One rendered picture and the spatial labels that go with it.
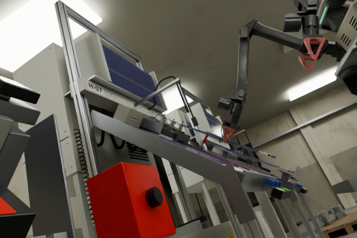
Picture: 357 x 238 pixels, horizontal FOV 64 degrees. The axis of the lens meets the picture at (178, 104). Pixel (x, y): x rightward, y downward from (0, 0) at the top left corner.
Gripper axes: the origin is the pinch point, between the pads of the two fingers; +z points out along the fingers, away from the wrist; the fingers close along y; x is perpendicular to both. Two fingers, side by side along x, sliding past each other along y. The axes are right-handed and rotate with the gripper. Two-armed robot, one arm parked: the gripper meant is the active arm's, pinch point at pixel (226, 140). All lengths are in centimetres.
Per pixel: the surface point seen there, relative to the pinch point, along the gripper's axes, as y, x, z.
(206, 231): 17.6, 11.2, 39.7
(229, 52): -270, -134, -139
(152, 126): 17.4, -33.3, 6.5
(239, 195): 54, 28, 15
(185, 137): -10.3, -27.4, 6.6
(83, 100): 51, -51, 5
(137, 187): 91, 16, 17
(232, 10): -181, -110, -164
